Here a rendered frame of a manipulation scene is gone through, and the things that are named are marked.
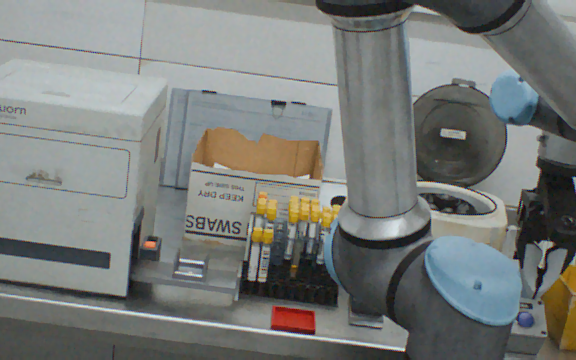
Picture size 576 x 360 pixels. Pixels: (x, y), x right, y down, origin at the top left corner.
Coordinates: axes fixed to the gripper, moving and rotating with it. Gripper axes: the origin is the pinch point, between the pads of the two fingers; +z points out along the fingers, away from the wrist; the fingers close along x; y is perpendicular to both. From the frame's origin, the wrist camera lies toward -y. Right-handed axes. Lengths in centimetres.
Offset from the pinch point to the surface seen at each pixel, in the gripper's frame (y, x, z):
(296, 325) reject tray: 2.4, 34.4, 11.6
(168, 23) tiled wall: 67, 68, -22
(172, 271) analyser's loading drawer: 7, 55, 8
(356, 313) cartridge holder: 7.2, 25.0, 10.4
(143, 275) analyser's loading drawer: 4, 59, 8
